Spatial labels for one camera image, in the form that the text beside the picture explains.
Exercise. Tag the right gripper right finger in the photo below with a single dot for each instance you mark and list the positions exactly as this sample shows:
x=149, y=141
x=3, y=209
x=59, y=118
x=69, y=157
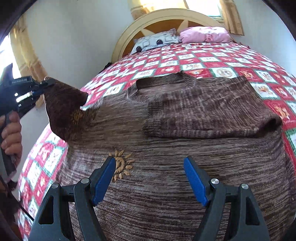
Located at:
x=245, y=222

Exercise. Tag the brown knitted sweater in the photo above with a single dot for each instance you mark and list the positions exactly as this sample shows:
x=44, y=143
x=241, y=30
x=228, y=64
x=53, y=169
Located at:
x=150, y=128

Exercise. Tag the person's left hand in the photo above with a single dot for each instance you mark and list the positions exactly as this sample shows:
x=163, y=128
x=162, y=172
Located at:
x=12, y=138

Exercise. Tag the yellow curtain at side window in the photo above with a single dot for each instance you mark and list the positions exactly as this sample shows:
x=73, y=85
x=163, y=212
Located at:
x=26, y=59

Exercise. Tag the side window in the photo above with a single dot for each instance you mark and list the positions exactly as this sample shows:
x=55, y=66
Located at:
x=7, y=57

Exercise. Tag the black object beside bed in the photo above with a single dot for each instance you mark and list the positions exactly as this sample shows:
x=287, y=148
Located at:
x=107, y=65

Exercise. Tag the red patchwork bed quilt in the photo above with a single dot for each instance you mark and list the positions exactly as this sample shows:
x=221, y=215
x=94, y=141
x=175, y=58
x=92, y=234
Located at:
x=200, y=60

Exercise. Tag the cream wooden headboard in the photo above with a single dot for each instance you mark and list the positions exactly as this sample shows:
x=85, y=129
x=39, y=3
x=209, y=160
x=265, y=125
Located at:
x=159, y=21

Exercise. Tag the grey patterned pillow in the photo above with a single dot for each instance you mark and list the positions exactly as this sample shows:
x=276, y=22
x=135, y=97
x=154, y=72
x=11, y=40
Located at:
x=154, y=41

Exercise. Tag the pink pillow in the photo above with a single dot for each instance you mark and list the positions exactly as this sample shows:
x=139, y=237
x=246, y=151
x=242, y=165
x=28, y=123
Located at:
x=202, y=34

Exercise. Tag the head window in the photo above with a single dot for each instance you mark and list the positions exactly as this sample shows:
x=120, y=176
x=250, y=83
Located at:
x=206, y=7

